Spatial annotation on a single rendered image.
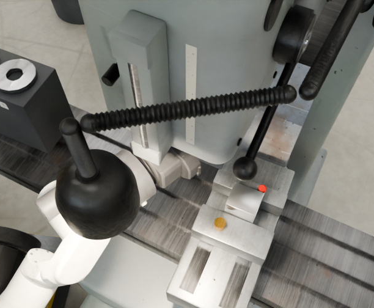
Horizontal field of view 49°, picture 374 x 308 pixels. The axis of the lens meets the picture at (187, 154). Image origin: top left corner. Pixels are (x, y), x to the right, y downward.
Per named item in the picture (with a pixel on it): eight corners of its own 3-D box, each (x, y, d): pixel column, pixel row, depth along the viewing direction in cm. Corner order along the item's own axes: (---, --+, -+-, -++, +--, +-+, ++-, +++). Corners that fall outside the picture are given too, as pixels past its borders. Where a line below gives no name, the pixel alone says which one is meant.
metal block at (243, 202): (251, 227, 82) (255, 216, 77) (223, 216, 83) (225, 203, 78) (259, 205, 85) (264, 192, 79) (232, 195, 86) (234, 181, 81)
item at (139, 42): (159, 166, 54) (145, 47, 36) (132, 154, 55) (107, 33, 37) (173, 143, 56) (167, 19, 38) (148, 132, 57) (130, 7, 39)
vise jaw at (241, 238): (261, 266, 80) (265, 260, 76) (190, 236, 83) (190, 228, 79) (271, 239, 82) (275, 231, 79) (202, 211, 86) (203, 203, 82)
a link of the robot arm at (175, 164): (203, 153, 62) (140, 201, 58) (200, 183, 70) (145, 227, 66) (150, 104, 67) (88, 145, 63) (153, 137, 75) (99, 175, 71)
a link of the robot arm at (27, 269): (122, 225, 60) (74, 300, 61) (91, 193, 66) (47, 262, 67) (89, 219, 55) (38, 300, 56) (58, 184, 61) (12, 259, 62)
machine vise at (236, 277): (236, 333, 80) (242, 323, 71) (166, 300, 83) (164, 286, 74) (288, 185, 97) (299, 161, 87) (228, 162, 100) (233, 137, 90)
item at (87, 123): (82, 139, 28) (77, 127, 27) (81, 123, 29) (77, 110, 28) (318, 103, 30) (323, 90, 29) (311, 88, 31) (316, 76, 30)
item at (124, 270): (207, 360, 95) (209, 354, 85) (82, 289, 104) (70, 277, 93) (282, 187, 119) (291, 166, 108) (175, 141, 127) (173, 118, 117)
